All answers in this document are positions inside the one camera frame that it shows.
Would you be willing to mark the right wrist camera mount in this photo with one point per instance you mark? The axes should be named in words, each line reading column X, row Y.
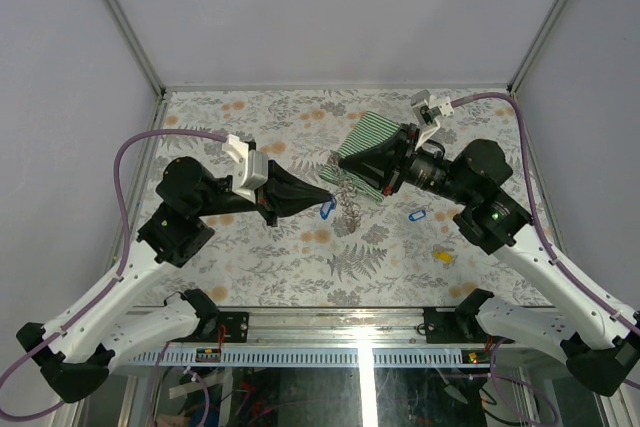
column 429, row 110

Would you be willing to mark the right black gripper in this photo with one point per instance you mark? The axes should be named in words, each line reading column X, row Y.
column 370, row 164

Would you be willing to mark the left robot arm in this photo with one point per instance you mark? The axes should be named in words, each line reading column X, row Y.
column 79, row 349

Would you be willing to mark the blue key tag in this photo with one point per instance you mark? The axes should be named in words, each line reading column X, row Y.
column 417, row 215

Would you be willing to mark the key with blue tag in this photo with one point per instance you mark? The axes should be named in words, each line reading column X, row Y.
column 327, row 208

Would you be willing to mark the green striped cloth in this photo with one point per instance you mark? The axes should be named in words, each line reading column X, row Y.
column 372, row 129

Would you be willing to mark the yellow key tag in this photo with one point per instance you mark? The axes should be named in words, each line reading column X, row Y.
column 443, row 255

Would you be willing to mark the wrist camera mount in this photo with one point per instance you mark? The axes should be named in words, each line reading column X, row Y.
column 251, row 167
column 429, row 110

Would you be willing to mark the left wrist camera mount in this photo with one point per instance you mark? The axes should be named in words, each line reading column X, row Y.
column 251, row 167

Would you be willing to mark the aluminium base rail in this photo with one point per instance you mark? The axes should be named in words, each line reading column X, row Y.
column 298, row 337

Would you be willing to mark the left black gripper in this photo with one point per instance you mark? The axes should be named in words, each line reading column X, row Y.
column 284, row 194

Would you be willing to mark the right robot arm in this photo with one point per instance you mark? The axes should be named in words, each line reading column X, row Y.
column 598, row 345

